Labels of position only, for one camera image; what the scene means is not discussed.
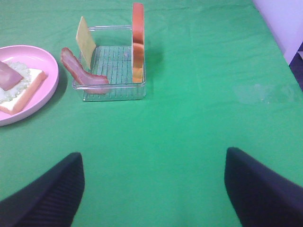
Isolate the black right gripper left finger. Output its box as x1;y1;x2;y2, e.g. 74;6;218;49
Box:
0;152;85;227

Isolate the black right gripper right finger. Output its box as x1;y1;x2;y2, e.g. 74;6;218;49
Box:
224;147;303;227

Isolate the bread slice orange crust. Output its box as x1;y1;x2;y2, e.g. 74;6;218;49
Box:
0;69;47;115

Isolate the green lettuce leaf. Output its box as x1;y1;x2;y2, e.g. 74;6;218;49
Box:
0;62;32;104

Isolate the pink bacon strip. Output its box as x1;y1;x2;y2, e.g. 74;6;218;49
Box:
60;47;110;94

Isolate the red ham slice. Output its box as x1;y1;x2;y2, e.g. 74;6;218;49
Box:
0;62;23;91

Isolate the yellow cheese slice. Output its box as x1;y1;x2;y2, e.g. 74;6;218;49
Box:
75;16;96;69

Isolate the green tablecloth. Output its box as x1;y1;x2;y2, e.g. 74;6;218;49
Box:
0;0;303;227

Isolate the pink plate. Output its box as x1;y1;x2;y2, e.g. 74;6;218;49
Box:
0;45;59;126

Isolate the clear right plastic container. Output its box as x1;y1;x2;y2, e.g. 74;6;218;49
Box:
72;25;146;102

